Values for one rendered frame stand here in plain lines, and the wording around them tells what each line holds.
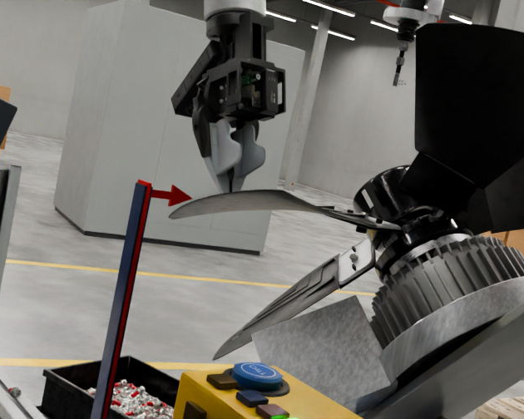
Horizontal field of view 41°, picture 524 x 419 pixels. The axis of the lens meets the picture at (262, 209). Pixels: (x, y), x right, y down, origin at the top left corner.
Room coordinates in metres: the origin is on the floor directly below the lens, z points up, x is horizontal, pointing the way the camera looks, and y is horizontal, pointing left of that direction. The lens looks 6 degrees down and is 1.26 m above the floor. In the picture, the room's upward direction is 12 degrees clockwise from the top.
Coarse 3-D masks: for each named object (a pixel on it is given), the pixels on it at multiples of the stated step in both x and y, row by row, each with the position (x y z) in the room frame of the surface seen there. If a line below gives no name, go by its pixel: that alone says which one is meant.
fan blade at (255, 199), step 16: (240, 192) 0.77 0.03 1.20; (256, 192) 0.76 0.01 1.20; (272, 192) 0.75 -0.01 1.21; (192, 208) 0.86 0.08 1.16; (208, 208) 0.87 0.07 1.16; (224, 208) 0.88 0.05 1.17; (240, 208) 0.89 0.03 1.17; (256, 208) 0.90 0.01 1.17; (272, 208) 0.88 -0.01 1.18; (288, 208) 0.85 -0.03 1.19; (304, 208) 0.81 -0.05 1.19; (320, 208) 0.80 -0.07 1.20; (368, 224) 0.90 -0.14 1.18
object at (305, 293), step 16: (336, 256) 1.10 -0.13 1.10; (320, 272) 1.09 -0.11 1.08; (336, 272) 1.05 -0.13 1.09; (304, 288) 1.07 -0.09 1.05; (320, 288) 1.04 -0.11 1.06; (336, 288) 1.01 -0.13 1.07; (272, 304) 1.11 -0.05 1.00; (288, 304) 1.06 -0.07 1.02; (304, 304) 1.03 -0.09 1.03; (256, 320) 1.10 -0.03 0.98; (272, 320) 1.05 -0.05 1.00; (240, 336) 1.07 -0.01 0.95; (224, 352) 1.03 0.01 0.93
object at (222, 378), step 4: (208, 376) 0.52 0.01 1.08; (212, 376) 0.52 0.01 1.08; (216, 376) 0.52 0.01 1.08; (220, 376) 0.52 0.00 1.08; (224, 376) 0.53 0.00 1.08; (228, 376) 0.53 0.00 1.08; (208, 380) 0.52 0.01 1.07; (212, 380) 0.52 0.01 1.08; (216, 380) 0.51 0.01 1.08; (220, 380) 0.51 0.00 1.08; (224, 380) 0.52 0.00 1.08; (228, 380) 0.52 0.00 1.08; (232, 380) 0.52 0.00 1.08; (212, 384) 0.52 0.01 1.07; (216, 384) 0.51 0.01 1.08; (220, 384) 0.51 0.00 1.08; (224, 384) 0.51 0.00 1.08; (228, 384) 0.51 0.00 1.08; (232, 384) 0.52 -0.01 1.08; (236, 384) 0.52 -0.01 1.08; (220, 388) 0.51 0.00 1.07; (224, 388) 0.51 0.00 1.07; (228, 388) 0.51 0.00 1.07; (232, 388) 0.52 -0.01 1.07
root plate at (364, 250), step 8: (368, 240) 1.07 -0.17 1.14; (360, 248) 1.07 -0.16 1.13; (368, 248) 1.05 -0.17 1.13; (344, 256) 1.09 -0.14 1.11; (360, 256) 1.05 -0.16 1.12; (368, 256) 1.03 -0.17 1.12; (344, 264) 1.06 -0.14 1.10; (360, 264) 1.02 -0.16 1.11; (368, 264) 1.01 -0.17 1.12; (344, 272) 1.04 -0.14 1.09; (352, 272) 1.02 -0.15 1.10; (360, 272) 1.01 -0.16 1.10; (344, 280) 1.02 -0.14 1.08
